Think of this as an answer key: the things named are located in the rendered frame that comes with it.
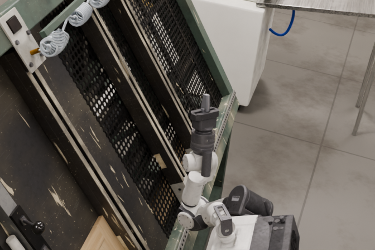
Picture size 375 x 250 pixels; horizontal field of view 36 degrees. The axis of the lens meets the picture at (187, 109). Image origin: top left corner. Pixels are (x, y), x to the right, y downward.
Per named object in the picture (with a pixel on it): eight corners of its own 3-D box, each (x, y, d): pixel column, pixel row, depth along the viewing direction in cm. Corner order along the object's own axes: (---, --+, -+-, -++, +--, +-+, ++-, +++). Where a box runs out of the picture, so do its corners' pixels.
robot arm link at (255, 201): (245, 205, 219) (271, 197, 210) (242, 226, 214) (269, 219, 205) (223, 192, 214) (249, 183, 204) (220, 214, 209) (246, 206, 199)
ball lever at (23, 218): (19, 228, 166) (39, 239, 156) (12, 219, 165) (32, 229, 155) (29, 220, 168) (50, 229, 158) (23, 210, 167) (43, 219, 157)
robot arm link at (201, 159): (209, 136, 215) (207, 164, 218) (182, 138, 211) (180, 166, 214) (221, 147, 205) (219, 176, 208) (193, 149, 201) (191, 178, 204)
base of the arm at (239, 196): (253, 206, 218) (275, 197, 211) (250, 237, 211) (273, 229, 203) (224, 190, 212) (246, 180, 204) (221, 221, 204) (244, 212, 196)
